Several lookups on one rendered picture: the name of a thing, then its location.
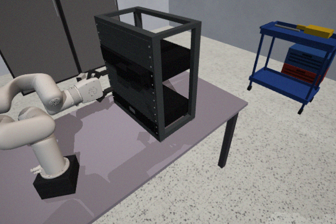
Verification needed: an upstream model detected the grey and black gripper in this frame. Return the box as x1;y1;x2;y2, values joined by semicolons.
73;70;114;103

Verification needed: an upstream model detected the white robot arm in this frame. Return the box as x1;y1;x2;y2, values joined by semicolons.
0;73;81;179

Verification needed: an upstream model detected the black server rack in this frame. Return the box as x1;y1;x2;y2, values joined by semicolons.
94;6;202;142

